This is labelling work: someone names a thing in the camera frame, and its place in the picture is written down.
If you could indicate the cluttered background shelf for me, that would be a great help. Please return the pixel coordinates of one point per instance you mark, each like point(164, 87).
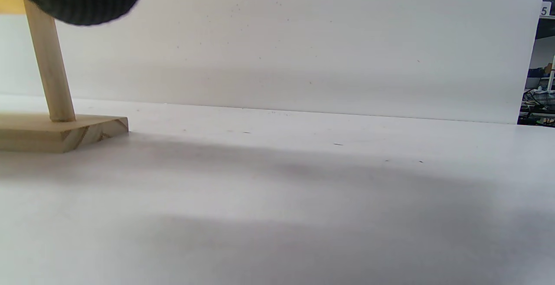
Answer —
point(540, 98)

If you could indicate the white sign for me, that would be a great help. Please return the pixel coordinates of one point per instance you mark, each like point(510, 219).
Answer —
point(545, 10)

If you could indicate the wooden peg stand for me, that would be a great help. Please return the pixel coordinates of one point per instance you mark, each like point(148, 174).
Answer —
point(52, 72)

